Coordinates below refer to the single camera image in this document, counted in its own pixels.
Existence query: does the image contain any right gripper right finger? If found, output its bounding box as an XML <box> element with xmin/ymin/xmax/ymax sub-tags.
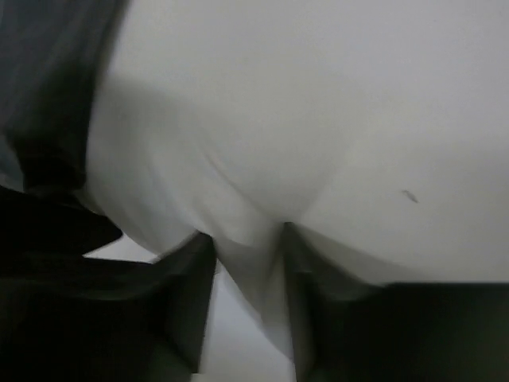
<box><xmin>280</xmin><ymin>223</ymin><xmax>508</xmax><ymax>381</ymax></box>

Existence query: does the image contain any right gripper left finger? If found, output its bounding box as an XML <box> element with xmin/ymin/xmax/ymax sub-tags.
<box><xmin>1</xmin><ymin>234</ymin><xmax>216</xmax><ymax>381</ymax></box>

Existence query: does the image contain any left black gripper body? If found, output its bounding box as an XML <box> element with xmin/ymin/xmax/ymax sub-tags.
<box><xmin>1</xmin><ymin>187</ymin><xmax>122</xmax><ymax>260</ymax></box>

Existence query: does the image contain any dark grey checked pillowcase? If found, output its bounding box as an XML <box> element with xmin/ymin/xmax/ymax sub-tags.
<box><xmin>1</xmin><ymin>1</ymin><xmax>127</xmax><ymax>197</ymax></box>

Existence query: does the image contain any white pillow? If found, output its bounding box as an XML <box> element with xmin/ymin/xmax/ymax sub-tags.
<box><xmin>87</xmin><ymin>1</ymin><xmax>508</xmax><ymax>354</ymax></box>

